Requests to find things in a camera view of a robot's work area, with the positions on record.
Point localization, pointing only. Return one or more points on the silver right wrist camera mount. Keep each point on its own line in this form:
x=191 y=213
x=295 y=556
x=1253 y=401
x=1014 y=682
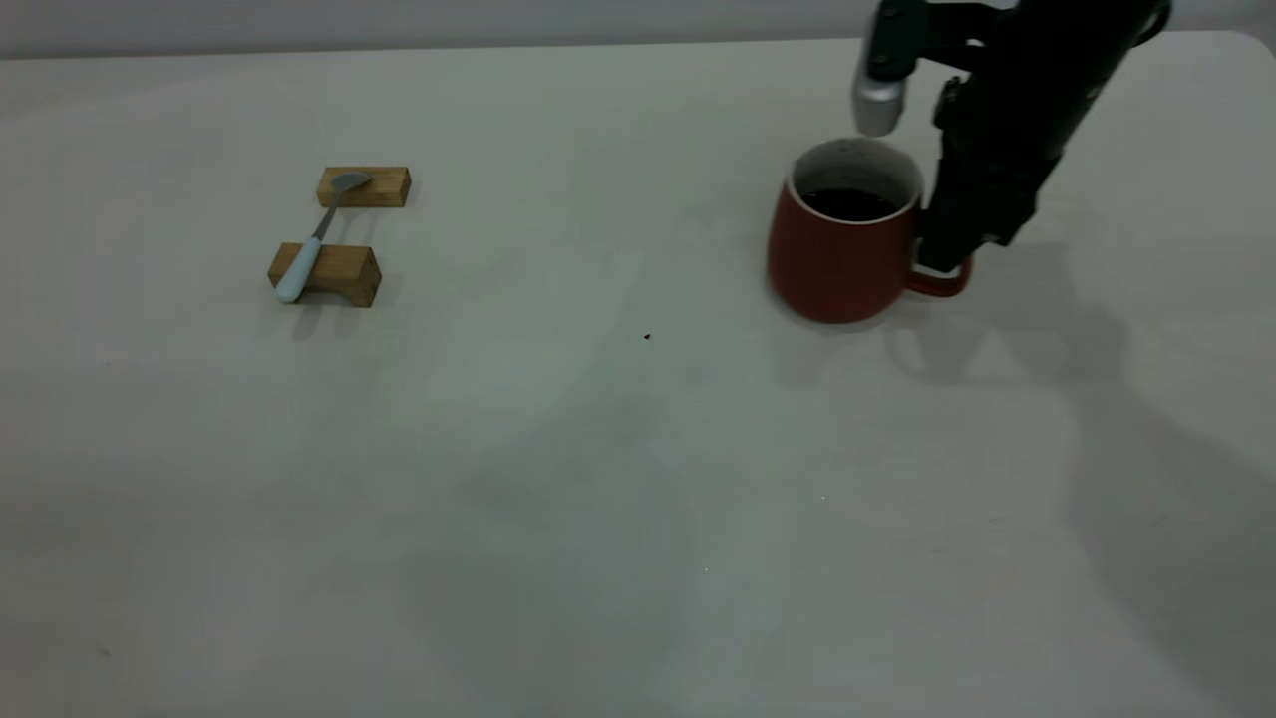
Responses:
x=879 y=105

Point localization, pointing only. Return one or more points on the arched wooden block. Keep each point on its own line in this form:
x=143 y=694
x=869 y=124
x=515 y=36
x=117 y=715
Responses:
x=349 y=269

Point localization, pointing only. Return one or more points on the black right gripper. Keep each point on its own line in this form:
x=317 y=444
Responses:
x=997 y=150

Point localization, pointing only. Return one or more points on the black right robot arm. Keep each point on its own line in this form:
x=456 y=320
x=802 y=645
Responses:
x=1082 y=45

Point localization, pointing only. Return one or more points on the red ceramic mug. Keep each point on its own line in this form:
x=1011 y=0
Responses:
x=837 y=264

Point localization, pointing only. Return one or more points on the flat wooden block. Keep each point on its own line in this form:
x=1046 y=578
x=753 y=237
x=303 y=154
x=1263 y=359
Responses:
x=389 y=188

